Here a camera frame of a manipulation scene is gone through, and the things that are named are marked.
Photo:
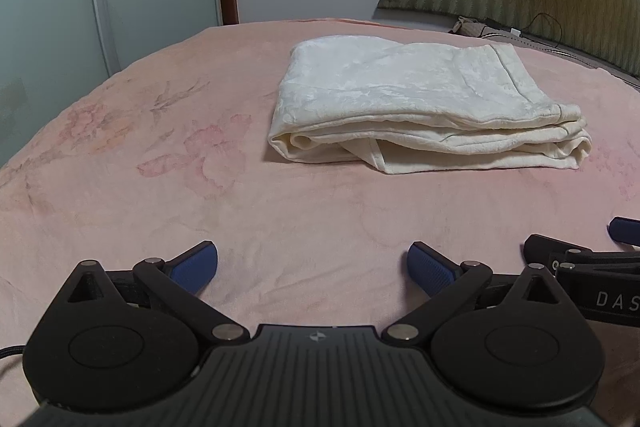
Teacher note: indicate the grey bed sheet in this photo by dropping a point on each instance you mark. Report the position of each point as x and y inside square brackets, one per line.
[590, 57]

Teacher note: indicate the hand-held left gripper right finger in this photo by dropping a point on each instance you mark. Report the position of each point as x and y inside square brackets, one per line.
[427, 264]

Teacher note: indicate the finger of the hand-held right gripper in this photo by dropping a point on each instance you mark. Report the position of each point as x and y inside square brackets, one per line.
[545, 247]
[625, 229]

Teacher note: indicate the pink floral blanket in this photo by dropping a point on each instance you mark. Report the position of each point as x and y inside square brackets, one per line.
[300, 217]

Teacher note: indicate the white charger plug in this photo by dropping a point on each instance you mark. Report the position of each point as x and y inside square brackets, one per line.
[516, 32]

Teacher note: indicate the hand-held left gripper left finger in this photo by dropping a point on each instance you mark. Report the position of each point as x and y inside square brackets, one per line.
[192, 264]

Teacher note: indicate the small beige cloth pouch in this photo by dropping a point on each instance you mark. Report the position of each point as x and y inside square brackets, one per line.
[467, 28]

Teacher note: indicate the white pants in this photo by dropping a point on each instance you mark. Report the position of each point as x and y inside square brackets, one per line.
[400, 97]

